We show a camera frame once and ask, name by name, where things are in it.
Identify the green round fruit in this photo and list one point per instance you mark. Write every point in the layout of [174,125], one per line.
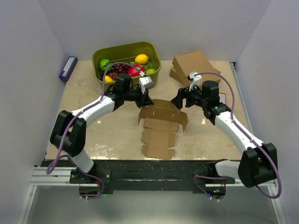
[105,65]

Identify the small green lime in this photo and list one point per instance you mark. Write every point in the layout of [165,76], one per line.
[150,71]

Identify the purple grape bunch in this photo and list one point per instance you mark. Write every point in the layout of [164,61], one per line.
[118,69]

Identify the yellow lemon front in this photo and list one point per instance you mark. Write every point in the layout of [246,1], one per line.
[108,79]

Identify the olive green plastic basket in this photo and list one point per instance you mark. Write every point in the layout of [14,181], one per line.
[126,53]

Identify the top folded cardboard box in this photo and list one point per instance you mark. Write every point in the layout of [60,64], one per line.
[193,61]

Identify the purple white small box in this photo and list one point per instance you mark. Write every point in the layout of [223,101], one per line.
[68,68]

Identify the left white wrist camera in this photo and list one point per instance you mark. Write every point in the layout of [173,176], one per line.
[145,82]

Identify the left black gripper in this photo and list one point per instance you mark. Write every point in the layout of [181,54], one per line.
[144,99]

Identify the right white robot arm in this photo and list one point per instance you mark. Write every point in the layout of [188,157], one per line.
[258,163]

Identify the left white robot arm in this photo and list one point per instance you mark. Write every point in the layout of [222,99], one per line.
[69,132]

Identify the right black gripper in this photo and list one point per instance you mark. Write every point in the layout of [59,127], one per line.
[184,94]

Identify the aluminium frame rail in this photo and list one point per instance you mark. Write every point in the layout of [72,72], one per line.
[59,177]
[232,66]

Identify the red flat box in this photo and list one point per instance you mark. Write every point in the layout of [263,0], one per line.
[222,97]

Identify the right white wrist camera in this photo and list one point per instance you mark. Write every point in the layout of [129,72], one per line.
[195,79]

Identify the folded cardboard box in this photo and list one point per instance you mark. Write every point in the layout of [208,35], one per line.
[182,78]
[193,61]

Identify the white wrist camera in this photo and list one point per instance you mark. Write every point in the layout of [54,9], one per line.
[145,82]
[195,79]

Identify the yellow lemon back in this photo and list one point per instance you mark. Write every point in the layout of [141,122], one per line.
[141,59]

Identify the bottom folded cardboard box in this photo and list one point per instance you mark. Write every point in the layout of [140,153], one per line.
[182,78]

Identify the red dragon fruit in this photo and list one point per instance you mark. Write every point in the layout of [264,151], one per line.
[137,70]

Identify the yellow lemon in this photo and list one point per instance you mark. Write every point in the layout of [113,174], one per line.
[108,79]
[141,59]

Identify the aluminium frame rail right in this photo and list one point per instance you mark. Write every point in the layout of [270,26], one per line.
[232,66]

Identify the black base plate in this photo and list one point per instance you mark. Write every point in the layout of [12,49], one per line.
[148,175]

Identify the brown cardboard box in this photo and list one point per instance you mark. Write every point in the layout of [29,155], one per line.
[161,121]

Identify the aluminium frame rail front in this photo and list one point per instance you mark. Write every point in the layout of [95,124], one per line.
[59,177]

